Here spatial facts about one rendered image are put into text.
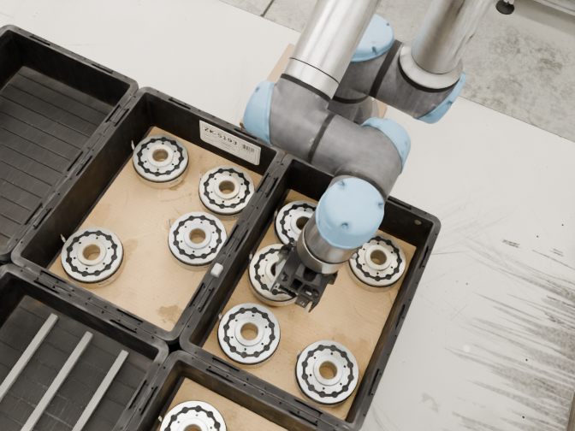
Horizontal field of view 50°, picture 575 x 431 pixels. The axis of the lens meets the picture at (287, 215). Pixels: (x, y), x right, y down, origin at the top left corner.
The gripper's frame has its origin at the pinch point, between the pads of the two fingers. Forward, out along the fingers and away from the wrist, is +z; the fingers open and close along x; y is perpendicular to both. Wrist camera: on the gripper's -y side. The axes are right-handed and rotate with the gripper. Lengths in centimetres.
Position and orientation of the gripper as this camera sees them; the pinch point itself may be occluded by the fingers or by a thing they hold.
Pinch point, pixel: (296, 280)
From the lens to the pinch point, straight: 104.5
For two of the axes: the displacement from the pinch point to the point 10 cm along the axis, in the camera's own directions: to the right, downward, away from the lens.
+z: -2.1, 3.9, 8.9
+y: -4.3, 7.9, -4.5
